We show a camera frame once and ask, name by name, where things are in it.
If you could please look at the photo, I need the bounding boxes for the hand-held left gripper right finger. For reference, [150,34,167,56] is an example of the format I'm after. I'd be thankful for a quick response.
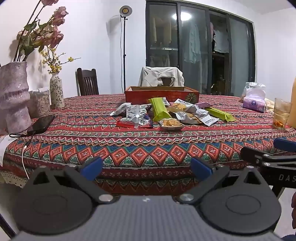
[177,157,266,205]

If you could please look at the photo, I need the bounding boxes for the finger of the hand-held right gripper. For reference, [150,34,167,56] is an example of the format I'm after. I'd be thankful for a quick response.
[273,138,296,154]
[240,146,296,167]

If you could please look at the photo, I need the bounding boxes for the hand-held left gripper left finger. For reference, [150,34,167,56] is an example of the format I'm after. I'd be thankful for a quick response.
[28,157,121,205]

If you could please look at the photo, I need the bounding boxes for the green snack packet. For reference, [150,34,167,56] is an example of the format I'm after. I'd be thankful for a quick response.
[205,107,237,122]
[149,97,173,123]

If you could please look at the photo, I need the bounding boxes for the oat crisp snack packet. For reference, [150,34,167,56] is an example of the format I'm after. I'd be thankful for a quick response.
[168,98,197,114]
[159,118,185,130]

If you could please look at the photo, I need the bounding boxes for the red cardboard box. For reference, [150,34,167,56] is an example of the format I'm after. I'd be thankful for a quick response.
[125,86,200,105]

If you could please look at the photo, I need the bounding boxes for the glass cup of tea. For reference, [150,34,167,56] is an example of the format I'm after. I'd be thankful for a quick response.
[273,98,292,129]

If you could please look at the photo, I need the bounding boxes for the purple tissue pack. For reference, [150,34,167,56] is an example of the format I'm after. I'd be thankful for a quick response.
[243,89,266,113]

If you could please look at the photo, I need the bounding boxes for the red patterned tablecloth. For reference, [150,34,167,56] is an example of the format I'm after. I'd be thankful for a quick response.
[0,93,296,202]

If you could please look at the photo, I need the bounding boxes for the clear plastic food bag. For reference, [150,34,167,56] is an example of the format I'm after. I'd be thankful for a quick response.
[240,82,266,102]

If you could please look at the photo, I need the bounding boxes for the black phone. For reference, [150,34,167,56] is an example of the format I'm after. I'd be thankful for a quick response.
[26,115,55,135]

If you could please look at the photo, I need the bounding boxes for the white lace table cover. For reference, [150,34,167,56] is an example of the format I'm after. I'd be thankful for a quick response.
[0,170,29,188]

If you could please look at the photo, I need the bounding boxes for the small floral vase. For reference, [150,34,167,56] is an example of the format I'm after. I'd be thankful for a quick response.
[50,72,65,109]

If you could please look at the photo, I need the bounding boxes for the patterned container with lid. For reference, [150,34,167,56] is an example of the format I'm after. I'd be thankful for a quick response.
[27,87,51,118]

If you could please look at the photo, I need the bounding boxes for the dark wooden chair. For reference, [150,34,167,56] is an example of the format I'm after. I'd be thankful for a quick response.
[76,68,99,96]

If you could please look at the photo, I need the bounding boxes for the white paper sheet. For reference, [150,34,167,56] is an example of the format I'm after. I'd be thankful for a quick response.
[0,136,14,167]

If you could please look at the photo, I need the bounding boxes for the beige jacket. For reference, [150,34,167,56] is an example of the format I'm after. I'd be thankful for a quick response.
[138,66,185,87]

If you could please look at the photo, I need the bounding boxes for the large pink ceramic vase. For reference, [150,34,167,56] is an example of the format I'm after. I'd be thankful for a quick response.
[0,61,31,135]

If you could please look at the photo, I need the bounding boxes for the yellow flower twigs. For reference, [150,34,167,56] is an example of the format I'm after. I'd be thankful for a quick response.
[40,45,81,75]

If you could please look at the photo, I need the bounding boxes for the black floor lamp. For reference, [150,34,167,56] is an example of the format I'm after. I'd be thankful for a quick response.
[119,5,133,93]

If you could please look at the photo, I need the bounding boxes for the black framed glass door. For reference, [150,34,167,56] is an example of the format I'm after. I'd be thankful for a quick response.
[146,0,258,96]

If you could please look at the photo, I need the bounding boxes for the dried pink flowers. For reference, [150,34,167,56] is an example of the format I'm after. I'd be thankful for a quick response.
[13,0,68,63]

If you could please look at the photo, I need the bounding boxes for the white cable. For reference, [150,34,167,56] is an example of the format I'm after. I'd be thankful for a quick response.
[21,142,30,180]

